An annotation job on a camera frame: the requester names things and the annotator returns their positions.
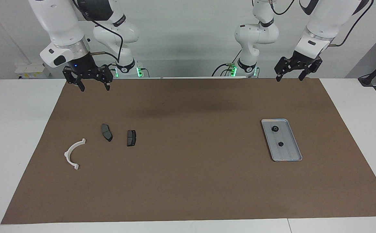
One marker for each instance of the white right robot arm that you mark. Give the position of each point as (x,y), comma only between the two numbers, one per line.
(61,22)

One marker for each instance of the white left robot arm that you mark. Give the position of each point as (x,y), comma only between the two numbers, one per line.
(324,16)

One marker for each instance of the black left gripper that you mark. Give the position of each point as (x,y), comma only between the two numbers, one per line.
(299,61)

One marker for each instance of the silver metal tray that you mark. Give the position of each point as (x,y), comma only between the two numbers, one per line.
(288,152)

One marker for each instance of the large black bearing gear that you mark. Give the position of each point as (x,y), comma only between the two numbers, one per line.
(275,129)

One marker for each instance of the curved dark brake pad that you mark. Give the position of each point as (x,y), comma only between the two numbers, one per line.
(105,131)

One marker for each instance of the white semicircular plastic bracket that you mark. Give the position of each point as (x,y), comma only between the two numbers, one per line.
(67,156)

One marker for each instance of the white power strip box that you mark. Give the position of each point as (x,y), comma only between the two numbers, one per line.
(29,69)

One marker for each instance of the brown table mat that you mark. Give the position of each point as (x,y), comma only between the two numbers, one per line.
(188,178)

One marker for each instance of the rectangular dark brake pad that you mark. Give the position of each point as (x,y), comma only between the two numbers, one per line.
(131,138)

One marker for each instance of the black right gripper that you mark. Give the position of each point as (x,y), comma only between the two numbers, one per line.
(82,66)

